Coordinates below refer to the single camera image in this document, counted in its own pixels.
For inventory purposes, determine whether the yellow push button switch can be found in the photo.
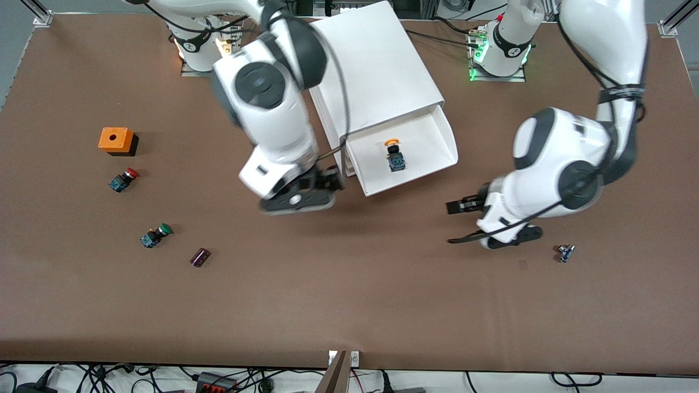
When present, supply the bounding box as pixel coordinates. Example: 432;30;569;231
383;139;406;174

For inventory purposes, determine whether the black power strip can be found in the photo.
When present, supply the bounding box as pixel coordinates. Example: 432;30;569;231
195;371;237;393

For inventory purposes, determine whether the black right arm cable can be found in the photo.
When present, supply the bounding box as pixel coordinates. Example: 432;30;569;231
314;27;351;164

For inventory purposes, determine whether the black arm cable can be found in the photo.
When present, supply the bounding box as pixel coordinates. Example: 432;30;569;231
314;27;351;164
447;16;648;245

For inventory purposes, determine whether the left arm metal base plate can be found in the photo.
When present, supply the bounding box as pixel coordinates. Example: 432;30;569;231
468;28;527;83

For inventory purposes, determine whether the green push button switch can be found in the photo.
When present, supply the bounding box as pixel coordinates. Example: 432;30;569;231
140;223;173;249

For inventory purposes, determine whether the black base power cable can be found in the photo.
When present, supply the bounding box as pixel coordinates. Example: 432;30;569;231
403;15;482;49

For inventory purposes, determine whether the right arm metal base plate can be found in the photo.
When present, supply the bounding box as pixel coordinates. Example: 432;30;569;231
180;23;242;78

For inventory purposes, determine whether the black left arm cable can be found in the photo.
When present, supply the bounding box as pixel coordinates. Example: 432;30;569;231
447;16;648;245

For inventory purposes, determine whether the red push button switch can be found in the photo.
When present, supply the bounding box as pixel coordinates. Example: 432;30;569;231
108;168;140;193

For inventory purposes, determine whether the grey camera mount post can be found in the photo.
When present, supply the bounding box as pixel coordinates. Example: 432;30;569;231
313;350;351;393

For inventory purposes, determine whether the orange button enclosure box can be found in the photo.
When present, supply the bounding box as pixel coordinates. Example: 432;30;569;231
98;127;139;157

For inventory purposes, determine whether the black looped floor cable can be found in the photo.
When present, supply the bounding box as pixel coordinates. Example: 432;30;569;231
550;372;605;389

